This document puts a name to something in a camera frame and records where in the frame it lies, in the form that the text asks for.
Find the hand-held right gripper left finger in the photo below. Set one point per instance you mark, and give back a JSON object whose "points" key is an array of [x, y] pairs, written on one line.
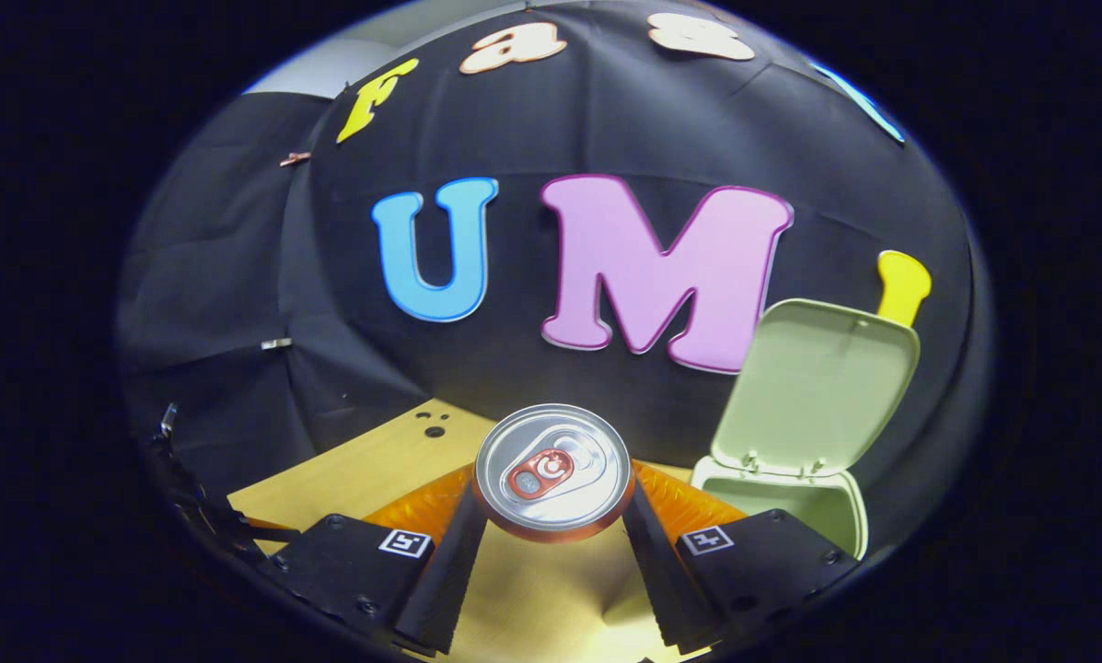
{"points": [[440, 589]]}

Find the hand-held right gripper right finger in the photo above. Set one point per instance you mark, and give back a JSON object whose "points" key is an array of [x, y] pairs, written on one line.
{"points": [[666, 589]]}

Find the orange pop can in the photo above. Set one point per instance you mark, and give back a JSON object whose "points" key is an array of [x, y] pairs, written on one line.
{"points": [[550, 470]]}

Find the pale green desktop garbage bin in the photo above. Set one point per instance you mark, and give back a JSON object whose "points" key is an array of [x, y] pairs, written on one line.
{"points": [[808, 387]]}

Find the wooden desktop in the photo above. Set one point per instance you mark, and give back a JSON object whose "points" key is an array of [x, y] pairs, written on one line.
{"points": [[376, 470]]}

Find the silver metal clip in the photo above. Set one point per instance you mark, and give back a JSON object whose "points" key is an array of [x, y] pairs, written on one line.
{"points": [[275, 343]]}

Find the red metal clip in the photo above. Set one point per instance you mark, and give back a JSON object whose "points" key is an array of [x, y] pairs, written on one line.
{"points": [[295, 158]]}

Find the black backdrop cloth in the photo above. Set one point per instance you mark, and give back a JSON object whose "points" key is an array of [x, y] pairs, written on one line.
{"points": [[606, 120]]}

